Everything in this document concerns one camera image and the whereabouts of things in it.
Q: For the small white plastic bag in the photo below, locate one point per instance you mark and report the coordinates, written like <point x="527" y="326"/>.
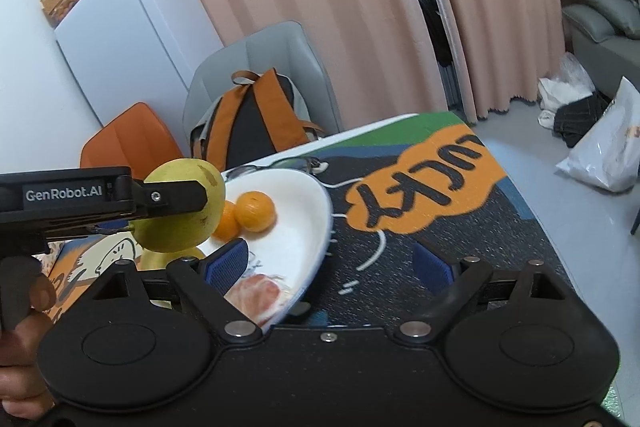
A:
<point x="560" y="89"/>

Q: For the colourful printed table mat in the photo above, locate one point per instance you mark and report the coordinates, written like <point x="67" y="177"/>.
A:
<point x="450" y="217"/>

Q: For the person's left hand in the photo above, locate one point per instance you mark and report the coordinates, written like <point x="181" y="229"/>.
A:
<point x="20" y="367"/>

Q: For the small mandarin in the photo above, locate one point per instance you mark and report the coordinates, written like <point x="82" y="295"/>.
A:
<point x="227" y="222"/>
<point x="255" y="211"/>

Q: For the grey sofa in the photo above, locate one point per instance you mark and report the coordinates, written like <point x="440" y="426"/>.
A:
<point x="595" y="52"/>

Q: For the white refrigerator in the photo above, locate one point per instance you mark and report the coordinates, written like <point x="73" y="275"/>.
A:
<point x="130" y="47"/>

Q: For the grey chair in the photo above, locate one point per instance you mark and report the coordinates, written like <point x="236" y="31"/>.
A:
<point x="280" y="57"/>

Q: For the round greenish pear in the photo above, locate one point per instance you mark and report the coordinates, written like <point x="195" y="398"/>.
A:
<point x="175" y="232"/>

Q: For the black clothing pile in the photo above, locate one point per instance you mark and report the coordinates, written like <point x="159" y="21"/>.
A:
<point x="580" y="117"/>

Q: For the basket of eggs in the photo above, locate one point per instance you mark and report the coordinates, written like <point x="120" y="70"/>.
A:
<point x="72" y="4"/>

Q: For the white plate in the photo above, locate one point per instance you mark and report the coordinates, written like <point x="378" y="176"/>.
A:
<point x="295" y="227"/>

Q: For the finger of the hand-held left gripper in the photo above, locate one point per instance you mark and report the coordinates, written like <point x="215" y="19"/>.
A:
<point x="175" y="197"/>

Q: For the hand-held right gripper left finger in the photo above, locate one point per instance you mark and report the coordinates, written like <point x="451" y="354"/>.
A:
<point x="227" y="264"/>

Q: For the orange chair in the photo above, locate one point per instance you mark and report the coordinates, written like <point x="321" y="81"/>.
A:
<point x="130" y="142"/>

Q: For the large yellow pear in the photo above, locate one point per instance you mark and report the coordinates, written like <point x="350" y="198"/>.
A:
<point x="160" y="259"/>

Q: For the large white plastic bag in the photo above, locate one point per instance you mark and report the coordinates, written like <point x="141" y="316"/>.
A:
<point x="610" y="152"/>

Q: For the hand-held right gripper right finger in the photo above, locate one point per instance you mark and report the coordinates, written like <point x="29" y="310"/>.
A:
<point x="432" y="267"/>

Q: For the orange grey backpack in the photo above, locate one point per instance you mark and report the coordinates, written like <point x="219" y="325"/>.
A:
<point x="250" y="127"/>

